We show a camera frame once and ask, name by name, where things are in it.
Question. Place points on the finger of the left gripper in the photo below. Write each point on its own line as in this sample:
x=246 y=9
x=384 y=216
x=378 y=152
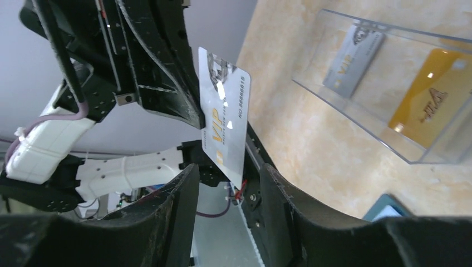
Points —
x=158 y=60

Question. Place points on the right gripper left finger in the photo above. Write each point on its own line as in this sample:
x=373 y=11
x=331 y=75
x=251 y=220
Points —
x=157 y=230

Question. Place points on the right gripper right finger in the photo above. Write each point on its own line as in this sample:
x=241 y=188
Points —
x=303 y=231

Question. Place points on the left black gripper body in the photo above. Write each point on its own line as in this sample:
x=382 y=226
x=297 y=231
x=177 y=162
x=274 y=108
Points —
x=88 y=40

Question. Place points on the silver vip card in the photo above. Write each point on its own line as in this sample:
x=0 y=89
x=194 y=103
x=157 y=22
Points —
x=224 y=98
x=357 y=51

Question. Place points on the blue card holder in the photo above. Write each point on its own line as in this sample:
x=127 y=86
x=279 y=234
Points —
x=386 y=206

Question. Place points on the clear plastic box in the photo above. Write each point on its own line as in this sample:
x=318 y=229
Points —
x=385 y=84

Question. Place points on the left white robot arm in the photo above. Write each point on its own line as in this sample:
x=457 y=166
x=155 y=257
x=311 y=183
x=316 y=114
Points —
x=77 y=180

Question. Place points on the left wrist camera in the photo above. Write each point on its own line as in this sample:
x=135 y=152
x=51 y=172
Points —
x=40 y=147

